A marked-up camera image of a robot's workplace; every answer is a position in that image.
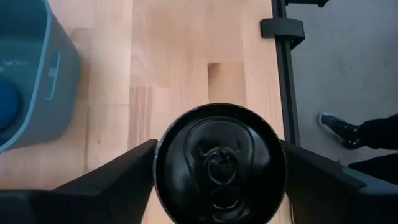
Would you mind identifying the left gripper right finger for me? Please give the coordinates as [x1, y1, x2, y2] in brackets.
[280, 139, 398, 224]

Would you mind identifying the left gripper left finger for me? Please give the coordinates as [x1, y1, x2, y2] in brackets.
[0, 139, 159, 224]

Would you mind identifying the blue-grey plastic bin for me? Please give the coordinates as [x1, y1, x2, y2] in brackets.
[0, 0, 81, 154]

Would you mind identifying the person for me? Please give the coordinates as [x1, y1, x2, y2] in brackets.
[317, 112, 398, 184]

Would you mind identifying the black metal table frame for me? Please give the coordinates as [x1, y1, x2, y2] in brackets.
[260, 0, 330, 147]

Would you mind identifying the black frame clamp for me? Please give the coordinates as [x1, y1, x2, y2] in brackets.
[260, 17, 306, 50]

